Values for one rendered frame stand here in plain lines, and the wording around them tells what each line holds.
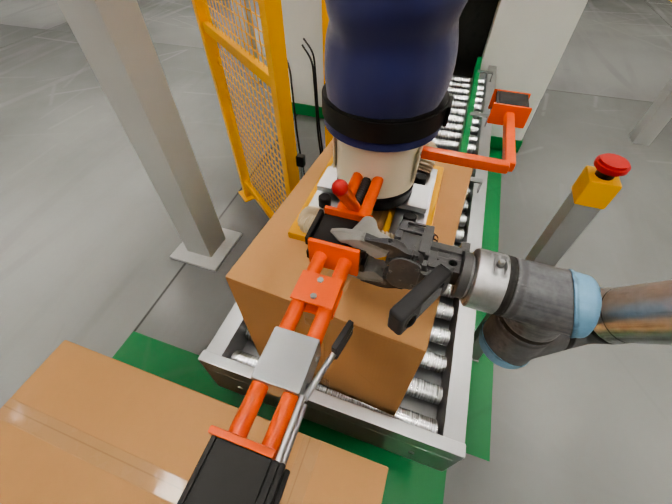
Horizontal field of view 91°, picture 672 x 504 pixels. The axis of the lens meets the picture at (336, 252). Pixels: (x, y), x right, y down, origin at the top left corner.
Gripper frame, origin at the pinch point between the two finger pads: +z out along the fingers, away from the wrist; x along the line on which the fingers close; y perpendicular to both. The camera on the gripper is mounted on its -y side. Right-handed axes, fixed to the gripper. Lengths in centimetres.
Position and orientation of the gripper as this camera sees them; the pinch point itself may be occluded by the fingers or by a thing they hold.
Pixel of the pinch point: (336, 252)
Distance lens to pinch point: 52.9
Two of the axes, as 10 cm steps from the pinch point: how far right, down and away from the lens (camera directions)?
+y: 3.3, -7.3, 6.0
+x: 0.0, -6.3, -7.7
